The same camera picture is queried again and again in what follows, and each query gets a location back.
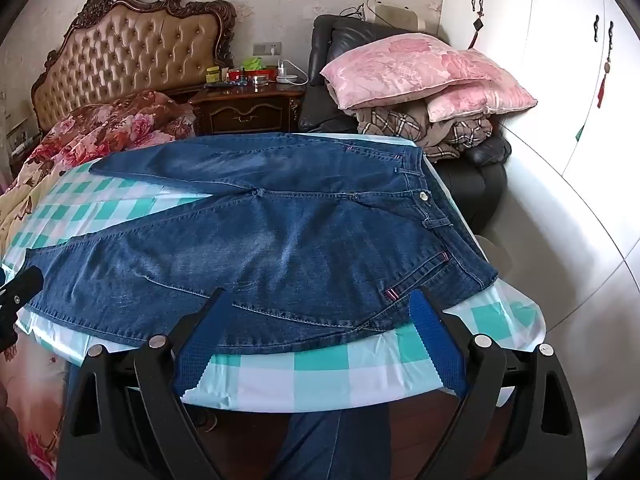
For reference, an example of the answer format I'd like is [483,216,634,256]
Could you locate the brown slipper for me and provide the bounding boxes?
[194,406,219,432]

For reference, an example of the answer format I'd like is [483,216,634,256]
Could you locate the beige bag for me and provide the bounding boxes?
[367,2,426,30]

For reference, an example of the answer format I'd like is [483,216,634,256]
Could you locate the blue denim pants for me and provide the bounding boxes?
[22,131,500,356]

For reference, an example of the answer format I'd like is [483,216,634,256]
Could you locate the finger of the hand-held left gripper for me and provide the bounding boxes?
[0,267,45,318]

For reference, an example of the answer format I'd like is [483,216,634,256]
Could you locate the white wardrobe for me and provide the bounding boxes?
[440,0,640,181]

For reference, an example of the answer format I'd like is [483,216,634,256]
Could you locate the beige floral bedsheet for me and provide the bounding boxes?
[0,160,76,480]

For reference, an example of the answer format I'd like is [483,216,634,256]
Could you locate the green white checkered tablecloth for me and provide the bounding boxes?
[0,132,546,413]

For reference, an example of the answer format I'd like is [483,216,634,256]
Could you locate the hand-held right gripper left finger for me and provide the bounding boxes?
[60,287,236,480]

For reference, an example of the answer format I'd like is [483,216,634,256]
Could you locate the red floral blanket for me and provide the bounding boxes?
[27,89,197,181]

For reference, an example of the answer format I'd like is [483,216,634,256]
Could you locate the large pink floral pillow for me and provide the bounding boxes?
[320,33,506,111]

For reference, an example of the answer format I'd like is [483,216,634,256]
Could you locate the person's leg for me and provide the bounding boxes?
[272,400,391,480]

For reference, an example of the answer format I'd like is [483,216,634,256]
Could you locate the small pink floral pillow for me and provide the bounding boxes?
[425,77,538,123]

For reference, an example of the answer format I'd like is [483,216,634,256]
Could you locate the brown plaid blanket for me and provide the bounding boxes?
[356,105,493,163]

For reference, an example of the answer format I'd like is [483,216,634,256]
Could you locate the black leather armchair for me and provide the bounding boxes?
[298,14,511,236]

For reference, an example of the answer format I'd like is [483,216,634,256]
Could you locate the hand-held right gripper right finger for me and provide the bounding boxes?
[409,285,588,480]

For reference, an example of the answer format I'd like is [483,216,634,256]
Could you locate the tufted leather carved headboard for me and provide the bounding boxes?
[31,0,237,131]

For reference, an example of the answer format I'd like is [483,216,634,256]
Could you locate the dark wooden nightstand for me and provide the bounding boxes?
[189,81,307,136]

